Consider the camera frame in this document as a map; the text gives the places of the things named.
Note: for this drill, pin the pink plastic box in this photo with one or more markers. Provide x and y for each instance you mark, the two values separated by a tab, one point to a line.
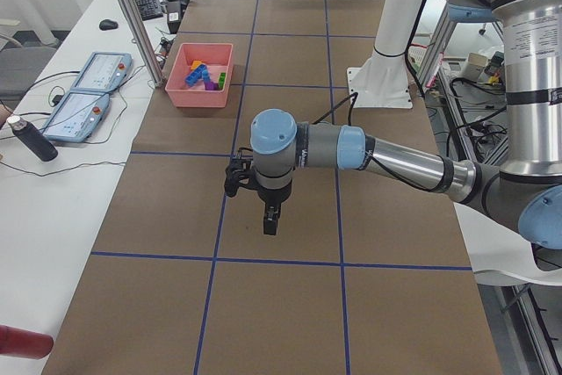
218	57

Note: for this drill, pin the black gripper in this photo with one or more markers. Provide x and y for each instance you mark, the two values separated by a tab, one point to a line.
273	195

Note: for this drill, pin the long blue block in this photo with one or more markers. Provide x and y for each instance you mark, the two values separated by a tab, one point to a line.
192	78

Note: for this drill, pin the black computer mouse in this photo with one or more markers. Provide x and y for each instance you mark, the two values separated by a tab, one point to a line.
107	25

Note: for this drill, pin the purple wedge block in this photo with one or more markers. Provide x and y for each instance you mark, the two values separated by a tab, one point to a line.
210	85

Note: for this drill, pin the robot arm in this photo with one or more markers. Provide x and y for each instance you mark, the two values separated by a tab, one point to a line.
523	194

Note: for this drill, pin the white paper roll sheet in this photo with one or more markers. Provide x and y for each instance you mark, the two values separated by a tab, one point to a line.
499	256

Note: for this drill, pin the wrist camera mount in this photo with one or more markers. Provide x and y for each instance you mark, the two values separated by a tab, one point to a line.
239	173

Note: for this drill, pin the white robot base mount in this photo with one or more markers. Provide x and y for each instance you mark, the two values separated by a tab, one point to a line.
382	82

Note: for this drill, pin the teach pendant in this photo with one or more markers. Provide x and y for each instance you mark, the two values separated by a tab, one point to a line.
76	116
103	72

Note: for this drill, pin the lower teach pendant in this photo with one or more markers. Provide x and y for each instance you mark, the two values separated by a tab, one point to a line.
76	116

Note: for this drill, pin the red bottle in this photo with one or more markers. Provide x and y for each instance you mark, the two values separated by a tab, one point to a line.
16	342

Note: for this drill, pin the black keyboard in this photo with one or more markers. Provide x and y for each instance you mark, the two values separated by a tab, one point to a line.
149	9

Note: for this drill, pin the aluminium frame rack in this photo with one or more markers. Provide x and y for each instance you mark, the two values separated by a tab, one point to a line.
470	122

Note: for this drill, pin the green block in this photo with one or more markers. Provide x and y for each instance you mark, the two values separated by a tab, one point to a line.
222	80

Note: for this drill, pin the black water bottle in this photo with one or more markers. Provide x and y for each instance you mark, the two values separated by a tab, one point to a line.
32	138

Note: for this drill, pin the upper teach pendant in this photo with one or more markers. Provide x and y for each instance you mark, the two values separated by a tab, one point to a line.
103	72

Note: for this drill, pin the aluminium frame post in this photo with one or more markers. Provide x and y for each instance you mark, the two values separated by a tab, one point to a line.
140	35

